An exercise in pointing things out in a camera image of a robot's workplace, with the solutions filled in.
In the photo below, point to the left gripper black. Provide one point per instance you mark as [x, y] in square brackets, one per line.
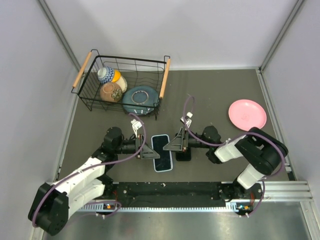
[147, 152]

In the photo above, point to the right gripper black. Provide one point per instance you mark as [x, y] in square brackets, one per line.
[180, 143]

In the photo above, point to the blue smartphone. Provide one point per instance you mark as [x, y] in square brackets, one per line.
[183, 156]

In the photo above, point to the black smartphone face down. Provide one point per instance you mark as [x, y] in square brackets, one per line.
[162, 153]

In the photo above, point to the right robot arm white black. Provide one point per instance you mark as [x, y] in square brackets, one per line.
[263, 153]

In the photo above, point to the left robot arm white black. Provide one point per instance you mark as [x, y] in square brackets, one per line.
[55, 203]

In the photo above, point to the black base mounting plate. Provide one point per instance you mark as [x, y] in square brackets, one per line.
[174, 194]

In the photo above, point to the dark teal plate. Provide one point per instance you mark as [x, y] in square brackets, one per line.
[140, 100]

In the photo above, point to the brown ceramic bowl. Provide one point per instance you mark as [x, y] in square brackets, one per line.
[111, 92]

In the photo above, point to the pink plate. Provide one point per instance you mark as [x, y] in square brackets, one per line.
[246, 114]

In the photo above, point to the beige bowl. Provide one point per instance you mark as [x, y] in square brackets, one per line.
[122, 83]

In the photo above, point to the yellow bowl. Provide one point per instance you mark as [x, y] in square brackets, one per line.
[116, 76]

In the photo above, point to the blue white patterned bowl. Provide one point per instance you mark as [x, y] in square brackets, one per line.
[105, 74]

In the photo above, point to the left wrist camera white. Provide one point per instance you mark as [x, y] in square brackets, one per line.
[135, 125]

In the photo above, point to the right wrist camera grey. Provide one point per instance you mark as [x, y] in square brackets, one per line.
[187, 119]

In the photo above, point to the grey slotted cable duct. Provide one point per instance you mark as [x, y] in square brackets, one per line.
[230, 207]

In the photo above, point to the black wire dish basket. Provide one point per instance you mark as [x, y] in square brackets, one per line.
[137, 72]

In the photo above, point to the aluminium frame rail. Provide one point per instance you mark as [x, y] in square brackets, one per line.
[287, 191]

